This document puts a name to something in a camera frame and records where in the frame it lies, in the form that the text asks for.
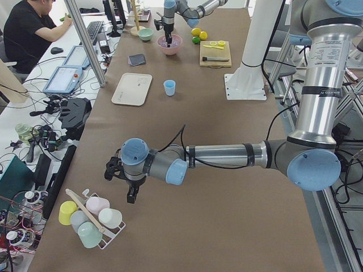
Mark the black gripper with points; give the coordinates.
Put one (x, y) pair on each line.
(133, 185)
(168, 28)

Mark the clear ice cubes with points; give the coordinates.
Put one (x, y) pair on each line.
(175, 42)

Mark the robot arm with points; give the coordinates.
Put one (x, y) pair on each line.
(190, 15)
(307, 156)

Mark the white cup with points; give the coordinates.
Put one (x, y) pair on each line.
(111, 218)

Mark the wooden cup stand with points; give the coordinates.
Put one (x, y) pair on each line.
(135, 30)

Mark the pink cup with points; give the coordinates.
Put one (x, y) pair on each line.
(96, 204)

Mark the light blue cup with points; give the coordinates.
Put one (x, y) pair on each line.
(169, 87)

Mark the green cup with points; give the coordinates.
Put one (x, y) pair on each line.
(89, 235)

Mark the grey cup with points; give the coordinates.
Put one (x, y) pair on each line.
(77, 219)

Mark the yellow cup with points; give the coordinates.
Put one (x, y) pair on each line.
(67, 208)

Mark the pink bowl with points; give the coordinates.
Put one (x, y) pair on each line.
(170, 51)

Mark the mint green bowl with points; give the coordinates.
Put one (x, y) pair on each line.
(145, 34)

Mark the upper yellow lemon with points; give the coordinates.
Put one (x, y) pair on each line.
(195, 31)

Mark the yellow lemon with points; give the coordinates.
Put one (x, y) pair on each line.
(203, 35)
(195, 31)

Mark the green lime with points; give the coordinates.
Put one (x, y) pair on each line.
(196, 40)

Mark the lower yellow lemon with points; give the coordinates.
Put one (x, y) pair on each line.
(203, 35)

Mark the yellow plastic knife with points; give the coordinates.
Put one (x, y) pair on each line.
(213, 46)

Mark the bamboo cutting board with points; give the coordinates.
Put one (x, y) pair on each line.
(210, 52)

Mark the grey folded cloth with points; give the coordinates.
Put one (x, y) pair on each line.
(137, 59)

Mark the steel muddler black tip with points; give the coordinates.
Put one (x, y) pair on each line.
(215, 59)

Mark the cream rabbit tray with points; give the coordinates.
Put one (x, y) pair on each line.
(132, 89)

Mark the black keyboard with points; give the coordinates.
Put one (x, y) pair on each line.
(93, 29)

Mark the far teach pendant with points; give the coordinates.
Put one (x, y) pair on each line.
(77, 57)

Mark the teach pendant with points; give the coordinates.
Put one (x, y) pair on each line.
(77, 57)
(63, 80)

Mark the near teach pendant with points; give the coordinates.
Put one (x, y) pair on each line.
(63, 80)

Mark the black computer mouse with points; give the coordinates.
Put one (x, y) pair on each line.
(56, 50)

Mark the seated person black shirt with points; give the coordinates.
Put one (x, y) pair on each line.
(29, 32)

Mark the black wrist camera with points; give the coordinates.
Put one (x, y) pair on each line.
(158, 24)
(114, 167)

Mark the white wire cup rack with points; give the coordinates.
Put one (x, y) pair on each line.
(108, 234)

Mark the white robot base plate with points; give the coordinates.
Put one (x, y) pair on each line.
(244, 87)

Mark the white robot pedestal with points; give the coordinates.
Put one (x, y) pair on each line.
(259, 34)

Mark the aluminium frame post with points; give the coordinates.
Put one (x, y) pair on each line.
(85, 40)

